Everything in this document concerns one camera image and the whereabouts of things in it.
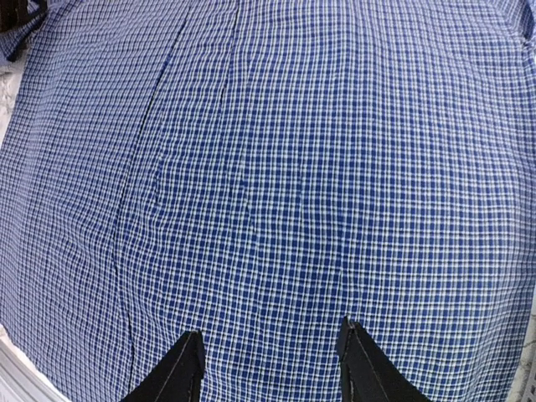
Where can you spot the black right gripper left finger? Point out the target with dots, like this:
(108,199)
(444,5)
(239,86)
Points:
(178,375)

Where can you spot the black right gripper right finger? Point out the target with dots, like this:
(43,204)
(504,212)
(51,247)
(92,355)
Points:
(367,374)

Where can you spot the blue checked long sleeve shirt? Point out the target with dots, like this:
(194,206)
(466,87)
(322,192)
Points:
(260,170)

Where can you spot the aluminium front frame rail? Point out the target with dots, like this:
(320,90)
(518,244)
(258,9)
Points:
(20,380)

